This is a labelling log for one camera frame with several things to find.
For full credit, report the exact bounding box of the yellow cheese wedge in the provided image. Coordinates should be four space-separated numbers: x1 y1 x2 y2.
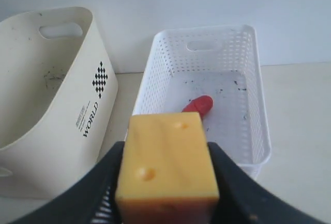
115 112 219 223

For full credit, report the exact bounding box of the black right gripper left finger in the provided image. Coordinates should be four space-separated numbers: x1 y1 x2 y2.
12 141 124 223

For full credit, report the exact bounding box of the cream plastic bin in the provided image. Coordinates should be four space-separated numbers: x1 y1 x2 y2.
1 7 118 199

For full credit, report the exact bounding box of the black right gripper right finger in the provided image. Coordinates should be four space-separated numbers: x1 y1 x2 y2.
207 142 322 224

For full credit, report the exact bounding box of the white perforated plastic basket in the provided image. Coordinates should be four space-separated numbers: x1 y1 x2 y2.
133 25 271 178

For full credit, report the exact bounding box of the red sausage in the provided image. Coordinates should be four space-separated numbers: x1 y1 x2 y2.
182 95 213 119

